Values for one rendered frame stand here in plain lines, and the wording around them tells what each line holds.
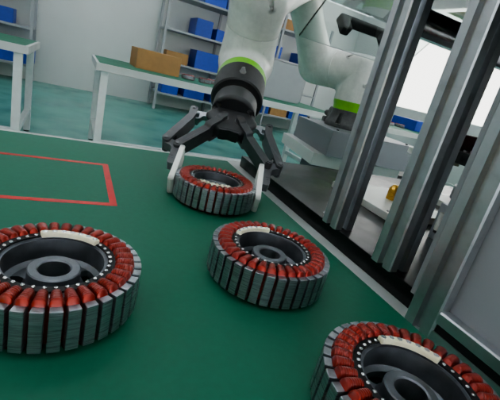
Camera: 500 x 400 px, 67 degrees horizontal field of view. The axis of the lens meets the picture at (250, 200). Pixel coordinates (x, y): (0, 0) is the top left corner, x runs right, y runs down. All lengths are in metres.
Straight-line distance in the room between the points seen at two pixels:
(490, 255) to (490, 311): 0.04
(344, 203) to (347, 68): 0.90
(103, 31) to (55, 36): 0.71
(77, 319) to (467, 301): 0.30
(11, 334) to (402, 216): 0.34
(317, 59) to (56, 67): 6.04
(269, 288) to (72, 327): 0.15
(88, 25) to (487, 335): 6.93
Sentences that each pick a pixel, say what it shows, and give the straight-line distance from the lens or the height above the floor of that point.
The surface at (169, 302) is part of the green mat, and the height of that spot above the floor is 0.75.
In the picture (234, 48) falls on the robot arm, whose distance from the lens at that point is 0.74.
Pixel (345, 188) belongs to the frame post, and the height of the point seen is 0.82.
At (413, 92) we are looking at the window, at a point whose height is 1.27.
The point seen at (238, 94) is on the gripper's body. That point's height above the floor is 0.89.
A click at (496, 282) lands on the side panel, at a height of 0.82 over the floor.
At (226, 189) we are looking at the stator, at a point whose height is 0.79.
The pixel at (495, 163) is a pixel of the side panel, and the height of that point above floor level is 0.91.
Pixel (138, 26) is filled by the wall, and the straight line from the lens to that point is 7.13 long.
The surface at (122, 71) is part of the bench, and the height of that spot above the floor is 0.73.
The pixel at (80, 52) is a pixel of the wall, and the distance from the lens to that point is 7.07.
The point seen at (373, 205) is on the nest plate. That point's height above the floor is 0.78.
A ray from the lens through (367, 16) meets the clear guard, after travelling 0.72.
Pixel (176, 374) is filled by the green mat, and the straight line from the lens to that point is 0.26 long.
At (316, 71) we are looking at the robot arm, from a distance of 1.39.
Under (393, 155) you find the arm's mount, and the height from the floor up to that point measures 0.79.
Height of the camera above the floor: 0.93
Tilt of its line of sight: 18 degrees down
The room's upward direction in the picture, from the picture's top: 14 degrees clockwise
